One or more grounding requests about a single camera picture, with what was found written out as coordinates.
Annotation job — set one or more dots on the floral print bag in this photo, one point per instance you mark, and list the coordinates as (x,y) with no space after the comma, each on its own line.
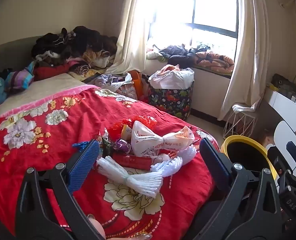
(126,91)

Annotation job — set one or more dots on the person's left hand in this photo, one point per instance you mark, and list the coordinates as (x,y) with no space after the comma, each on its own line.
(96,226)

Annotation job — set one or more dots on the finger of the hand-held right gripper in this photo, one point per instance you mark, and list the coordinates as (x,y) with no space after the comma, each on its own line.
(275,157)
(293,148)

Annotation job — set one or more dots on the dark jacket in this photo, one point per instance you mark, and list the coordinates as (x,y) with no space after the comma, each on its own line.
(177,55)

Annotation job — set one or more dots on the long red wrapper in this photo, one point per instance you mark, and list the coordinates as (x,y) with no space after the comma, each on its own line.
(133,161)

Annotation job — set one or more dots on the blue plastic scrap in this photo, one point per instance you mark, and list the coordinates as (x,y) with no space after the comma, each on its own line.
(79,145)

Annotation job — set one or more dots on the small yellow object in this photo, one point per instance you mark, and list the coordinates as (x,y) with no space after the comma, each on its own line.
(274,87)

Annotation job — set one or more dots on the beige blanket pink trim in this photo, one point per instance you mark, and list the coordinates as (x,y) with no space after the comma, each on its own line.
(38,90)

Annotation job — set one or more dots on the brown patterned blanket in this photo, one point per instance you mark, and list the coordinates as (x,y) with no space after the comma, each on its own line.
(81,69)

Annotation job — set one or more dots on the lavender grey clothes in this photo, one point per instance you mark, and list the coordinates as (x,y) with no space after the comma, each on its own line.
(108,80)

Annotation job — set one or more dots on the white desk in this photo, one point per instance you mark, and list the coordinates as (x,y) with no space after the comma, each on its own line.
(285,105)

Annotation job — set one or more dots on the striped colourful cloth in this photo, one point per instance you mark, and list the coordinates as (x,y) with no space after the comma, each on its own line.
(19,77)

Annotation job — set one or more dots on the orange bag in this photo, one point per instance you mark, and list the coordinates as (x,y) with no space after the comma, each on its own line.
(136,85)

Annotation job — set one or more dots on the red cloth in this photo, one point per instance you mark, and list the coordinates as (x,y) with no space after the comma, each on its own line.
(50,71)

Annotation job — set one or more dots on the white green cloth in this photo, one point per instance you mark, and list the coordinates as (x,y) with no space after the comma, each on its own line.
(153,53)

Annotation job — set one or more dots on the large white plastic bag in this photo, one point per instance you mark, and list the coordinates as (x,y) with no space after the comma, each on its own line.
(172,78)

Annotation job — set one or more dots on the red plastic bag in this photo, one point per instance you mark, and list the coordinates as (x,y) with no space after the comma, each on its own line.
(148,120)

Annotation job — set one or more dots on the dinosaur print fabric basket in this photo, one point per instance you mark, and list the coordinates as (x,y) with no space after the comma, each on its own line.
(170,100)

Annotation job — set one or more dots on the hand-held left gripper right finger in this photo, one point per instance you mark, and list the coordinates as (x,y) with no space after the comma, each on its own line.
(214,165)

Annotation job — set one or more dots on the white foam net sleeve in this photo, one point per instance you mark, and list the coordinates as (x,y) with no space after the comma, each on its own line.
(167,167)
(187,153)

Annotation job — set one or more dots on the pile of dark clothes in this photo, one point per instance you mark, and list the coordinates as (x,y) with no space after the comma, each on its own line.
(83,40)

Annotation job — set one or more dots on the dark green bag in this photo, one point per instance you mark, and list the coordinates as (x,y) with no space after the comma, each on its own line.
(285,83)

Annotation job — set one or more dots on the green brown candy wrapper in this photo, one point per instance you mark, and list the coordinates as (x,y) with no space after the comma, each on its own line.
(106,145)

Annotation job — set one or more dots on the white printed plastic bag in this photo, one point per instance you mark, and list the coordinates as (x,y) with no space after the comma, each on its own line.
(150,140)

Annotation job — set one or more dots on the red floral blanket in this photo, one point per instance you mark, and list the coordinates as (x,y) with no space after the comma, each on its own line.
(63,135)

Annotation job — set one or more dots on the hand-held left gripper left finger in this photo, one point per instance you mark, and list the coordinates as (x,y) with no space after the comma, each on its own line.
(84,165)

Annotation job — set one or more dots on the yellow rimmed black bin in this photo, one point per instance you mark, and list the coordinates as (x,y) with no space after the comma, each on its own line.
(237,138)

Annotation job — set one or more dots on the white foam net bundle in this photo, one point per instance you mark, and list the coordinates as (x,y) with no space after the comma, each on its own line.
(138,180)

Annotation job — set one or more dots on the small purple wrapper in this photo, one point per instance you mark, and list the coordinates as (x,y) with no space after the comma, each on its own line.
(123,147)

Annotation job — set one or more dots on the cream curtain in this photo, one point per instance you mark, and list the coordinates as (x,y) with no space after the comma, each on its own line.
(133,30)
(245,55)

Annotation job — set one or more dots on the small yellow wrapper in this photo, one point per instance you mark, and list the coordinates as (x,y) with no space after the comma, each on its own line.
(126,132)

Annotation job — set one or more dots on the orange patterned quilt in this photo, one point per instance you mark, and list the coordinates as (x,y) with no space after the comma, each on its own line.
(215,61)

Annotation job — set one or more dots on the window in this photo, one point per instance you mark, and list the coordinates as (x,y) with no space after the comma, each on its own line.
(212,2)

